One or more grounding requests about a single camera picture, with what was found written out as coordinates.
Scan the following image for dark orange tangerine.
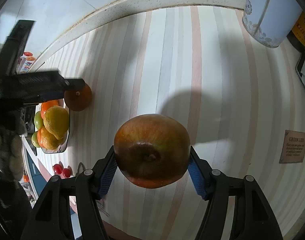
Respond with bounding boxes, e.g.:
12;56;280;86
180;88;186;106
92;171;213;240
64;83;92;112

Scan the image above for large yellow lemon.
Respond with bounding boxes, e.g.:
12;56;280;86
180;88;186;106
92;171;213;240
43;106;69;139

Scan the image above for green apple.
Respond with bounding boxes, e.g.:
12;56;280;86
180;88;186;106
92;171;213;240
34;111;44;130
31;132;41;148

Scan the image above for small yellow lemon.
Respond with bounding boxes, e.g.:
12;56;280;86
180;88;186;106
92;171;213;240
41;127;67;150

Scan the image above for red apple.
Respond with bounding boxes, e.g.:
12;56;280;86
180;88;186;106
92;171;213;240
113;114;191;189

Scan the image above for bright orange tangerine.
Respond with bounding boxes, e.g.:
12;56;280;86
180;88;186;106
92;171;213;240
40;100;59;119

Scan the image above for green apple on plate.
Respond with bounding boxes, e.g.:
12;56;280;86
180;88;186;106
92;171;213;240
34;111;44;130

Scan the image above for brown label tag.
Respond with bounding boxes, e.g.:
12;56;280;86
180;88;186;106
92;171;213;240
279;130;305;164

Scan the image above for striped cat table mat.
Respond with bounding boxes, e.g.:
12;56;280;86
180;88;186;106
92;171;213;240
37;6;305;239

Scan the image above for colourful fruit wall sticker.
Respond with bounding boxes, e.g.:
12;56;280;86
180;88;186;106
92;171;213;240
16;51;36;74

